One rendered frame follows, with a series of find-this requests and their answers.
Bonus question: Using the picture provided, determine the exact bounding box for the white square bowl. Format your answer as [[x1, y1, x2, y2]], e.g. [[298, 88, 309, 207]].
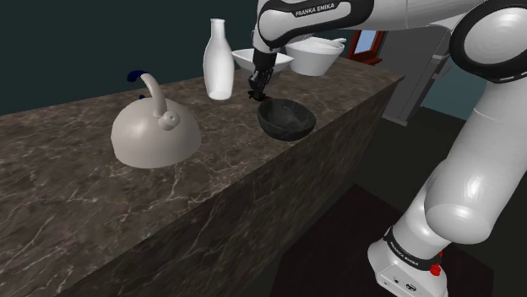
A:
[[231, 48, 295, 76]]

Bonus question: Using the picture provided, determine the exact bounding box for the white bottle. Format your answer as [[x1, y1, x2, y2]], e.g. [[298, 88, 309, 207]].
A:
[[203, 18, 236, 101]]

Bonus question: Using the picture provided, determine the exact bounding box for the white round bowl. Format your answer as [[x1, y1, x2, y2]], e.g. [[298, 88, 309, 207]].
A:
[[285, 36, 347, 78]]

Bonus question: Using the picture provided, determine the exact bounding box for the black bowl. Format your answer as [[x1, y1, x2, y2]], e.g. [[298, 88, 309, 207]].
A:
[[257, 97, 318, 143]]

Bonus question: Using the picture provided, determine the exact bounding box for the red framed window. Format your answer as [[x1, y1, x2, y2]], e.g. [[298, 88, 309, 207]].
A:
[[346, 29, 388, 67]]

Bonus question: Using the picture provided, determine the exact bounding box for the grey cabinet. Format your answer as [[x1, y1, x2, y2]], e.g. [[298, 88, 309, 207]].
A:
[[380, 27, 454, 127]]

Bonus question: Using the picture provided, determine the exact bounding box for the grey kettle with blue handle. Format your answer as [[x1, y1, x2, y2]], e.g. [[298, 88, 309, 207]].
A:
[[110, 69, 203, 170]]

